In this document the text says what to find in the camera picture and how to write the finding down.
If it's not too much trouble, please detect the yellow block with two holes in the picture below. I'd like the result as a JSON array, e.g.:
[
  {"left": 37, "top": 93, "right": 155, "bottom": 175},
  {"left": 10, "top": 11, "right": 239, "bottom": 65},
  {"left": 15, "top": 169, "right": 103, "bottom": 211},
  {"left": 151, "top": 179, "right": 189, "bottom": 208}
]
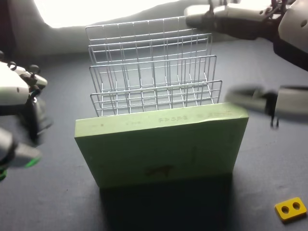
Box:
[{"left": 274, "top": 196, "right": 308, "bottom": 221}]

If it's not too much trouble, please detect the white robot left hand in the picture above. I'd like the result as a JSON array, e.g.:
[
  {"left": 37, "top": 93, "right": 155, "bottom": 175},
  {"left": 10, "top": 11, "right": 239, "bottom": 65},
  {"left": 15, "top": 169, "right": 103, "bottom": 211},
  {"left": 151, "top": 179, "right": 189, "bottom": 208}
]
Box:
[{"left": 0, "top": 50, "right": 53, "bottom": 169}]

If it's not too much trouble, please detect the grey table cloth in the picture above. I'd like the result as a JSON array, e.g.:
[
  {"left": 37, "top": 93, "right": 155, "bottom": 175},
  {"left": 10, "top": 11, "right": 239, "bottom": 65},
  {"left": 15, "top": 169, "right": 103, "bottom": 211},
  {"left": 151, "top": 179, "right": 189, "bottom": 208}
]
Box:
[{"left": 0, "top": 36, "right": 308, "bottom": 231}]

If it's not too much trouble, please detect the silver wire rack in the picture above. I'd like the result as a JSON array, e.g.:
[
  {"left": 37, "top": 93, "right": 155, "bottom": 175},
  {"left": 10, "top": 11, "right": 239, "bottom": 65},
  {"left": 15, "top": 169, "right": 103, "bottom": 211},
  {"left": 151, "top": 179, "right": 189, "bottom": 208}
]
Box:
[{"left": 85, "top": 16, "right": 223, "bottom": 118}]

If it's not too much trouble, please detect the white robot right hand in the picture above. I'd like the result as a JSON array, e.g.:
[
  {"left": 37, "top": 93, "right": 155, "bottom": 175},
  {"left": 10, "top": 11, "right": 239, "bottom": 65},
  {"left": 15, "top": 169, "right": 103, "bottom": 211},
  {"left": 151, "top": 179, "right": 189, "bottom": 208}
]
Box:
[{"left": 184, "top": 0, "right": 308, "bottom": 129}]

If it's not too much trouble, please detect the light green board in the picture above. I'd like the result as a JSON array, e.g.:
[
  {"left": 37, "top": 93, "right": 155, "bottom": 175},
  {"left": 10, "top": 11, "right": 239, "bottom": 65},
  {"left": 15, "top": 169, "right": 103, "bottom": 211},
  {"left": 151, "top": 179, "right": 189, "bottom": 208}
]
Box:
[{"left": 74, "top": 102, "right": 250, "bottom": 188}]

